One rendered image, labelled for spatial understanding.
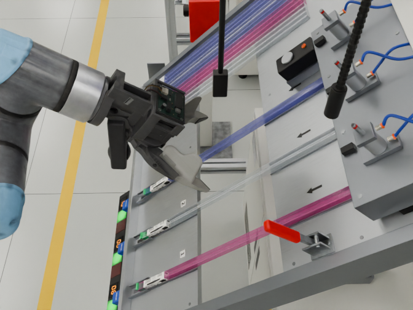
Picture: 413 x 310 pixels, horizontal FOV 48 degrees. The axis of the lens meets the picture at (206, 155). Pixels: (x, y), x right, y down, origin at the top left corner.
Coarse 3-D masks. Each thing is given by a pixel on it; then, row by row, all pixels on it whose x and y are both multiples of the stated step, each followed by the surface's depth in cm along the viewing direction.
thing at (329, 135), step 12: (324, 132) 72; (312, 144) 73; (288, 156) 75; (300, 156) 75; (264, 168) 78; (276, 168) 77; (240, 180) 81; (252, 180) 80; (216, 192) 85; (228, 192) 83; (204, 204) 86; (180, 216) 90
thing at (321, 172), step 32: (320, 0) 89; (288, 96) 83; (320, 96) 77; (288, 128) 80; (320, 128) 74; (320, 160) 71; (288, 192) 73; (320, 192) 69; (320, 224) 66; (352, 224) 62; (384, 224) 59; (288, 256) 68
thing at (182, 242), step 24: (168, 144) 107; (192, 144) 100; (144, 168) 110; (168, 192) 98; (192, 192) 92; (144, 216) 101; (168, 216) 95; (192, 216) 88; (144, 240) 96; (168, 240) 91; (192, 240) 86; (144, 264) 93; (168, 264) 88; (168, 288) 85; (192, 288) 80
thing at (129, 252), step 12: (132, 168) 110; (132, 180) 108; (132, 192) 105; (132, 204) 104; (132, 216) 102; (132, 228) 100; (132, 240) 99; (132, 252) 97; (132, 264) 96; (132, 276) 94; (120, 288) 92; (120, 300) 90
